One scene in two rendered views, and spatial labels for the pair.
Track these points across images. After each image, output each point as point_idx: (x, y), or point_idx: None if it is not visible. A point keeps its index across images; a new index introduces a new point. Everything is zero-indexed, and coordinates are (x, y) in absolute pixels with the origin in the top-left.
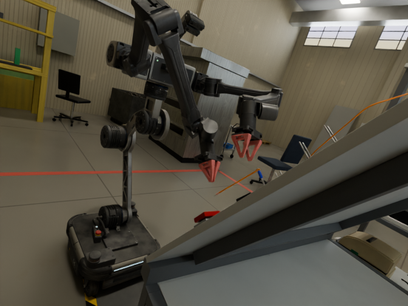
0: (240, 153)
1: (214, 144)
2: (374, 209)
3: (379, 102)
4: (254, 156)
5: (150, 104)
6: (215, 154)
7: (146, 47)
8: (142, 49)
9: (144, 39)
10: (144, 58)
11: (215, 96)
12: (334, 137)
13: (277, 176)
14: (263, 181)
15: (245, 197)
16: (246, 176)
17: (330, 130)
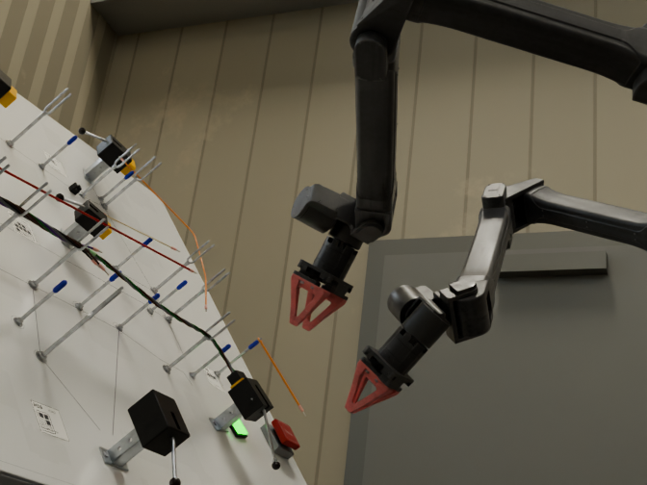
0: (311, 324)
1: (397, 329)
2: None
3: (187, 226)
4: (290, 311)
5: None
6: (376, 349)
7: (595, 223)
8: (600, 233)
9: (572, 226)
10: (634, 233)
11: (643, 103)
12: (194, 252)
13: (227, 325)
14: (245, 350)
15: (249, 372)
16: (271, 357)
17: (203, 245)
